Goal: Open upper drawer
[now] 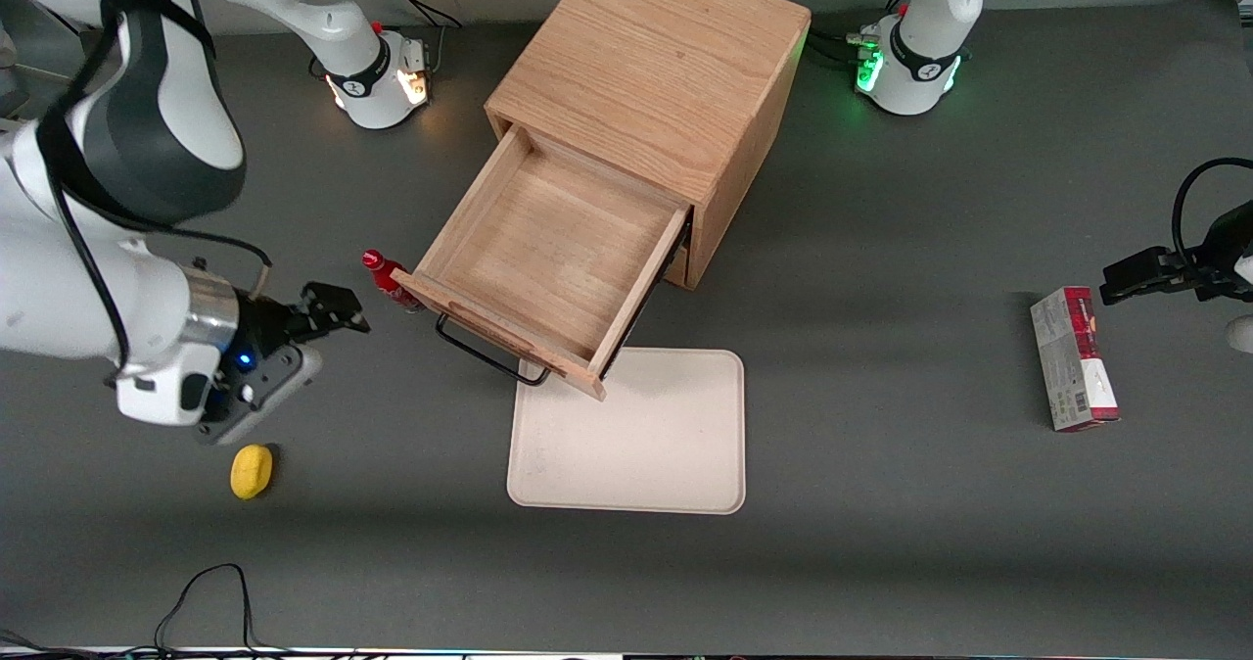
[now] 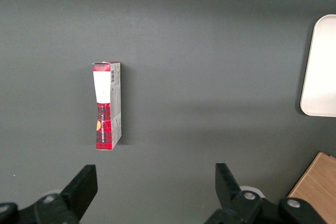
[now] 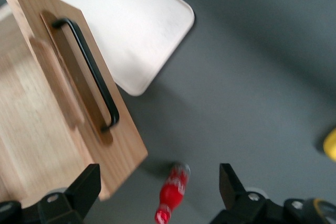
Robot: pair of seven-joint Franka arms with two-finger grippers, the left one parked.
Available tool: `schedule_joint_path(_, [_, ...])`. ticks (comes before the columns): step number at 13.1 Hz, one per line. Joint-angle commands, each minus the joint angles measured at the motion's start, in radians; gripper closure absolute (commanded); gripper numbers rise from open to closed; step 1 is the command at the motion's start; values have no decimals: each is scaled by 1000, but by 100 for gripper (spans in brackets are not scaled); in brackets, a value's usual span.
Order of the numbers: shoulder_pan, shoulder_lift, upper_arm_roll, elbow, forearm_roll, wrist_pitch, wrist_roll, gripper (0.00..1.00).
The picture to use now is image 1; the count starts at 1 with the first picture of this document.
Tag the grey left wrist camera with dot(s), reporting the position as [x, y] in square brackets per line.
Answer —
[1242, 334]

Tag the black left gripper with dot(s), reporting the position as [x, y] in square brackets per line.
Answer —
[1224, 252]

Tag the yellow lemon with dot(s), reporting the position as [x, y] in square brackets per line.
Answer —
[252, 471]

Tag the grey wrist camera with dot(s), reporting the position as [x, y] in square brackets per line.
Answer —
[259, 396]
[1242, 334]

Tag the red cola bottle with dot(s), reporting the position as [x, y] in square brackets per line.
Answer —
[377, 266]

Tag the red plaid carton box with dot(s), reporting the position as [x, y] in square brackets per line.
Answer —
[1072, 366]

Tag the cream plastic tray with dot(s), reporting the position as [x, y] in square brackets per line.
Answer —
[666, 445]

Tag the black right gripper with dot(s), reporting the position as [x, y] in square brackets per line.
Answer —
[262, 326]

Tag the wooden drawer cabinet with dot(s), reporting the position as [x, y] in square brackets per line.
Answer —
[666, 63]

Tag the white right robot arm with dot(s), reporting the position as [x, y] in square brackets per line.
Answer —
[59, 278]

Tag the wooden drawer with tray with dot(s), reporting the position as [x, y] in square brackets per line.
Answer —
[548, 249]

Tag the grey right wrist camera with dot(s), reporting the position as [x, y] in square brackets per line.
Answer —
[259, 396]

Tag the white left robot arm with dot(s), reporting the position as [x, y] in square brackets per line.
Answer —
[920, 72]

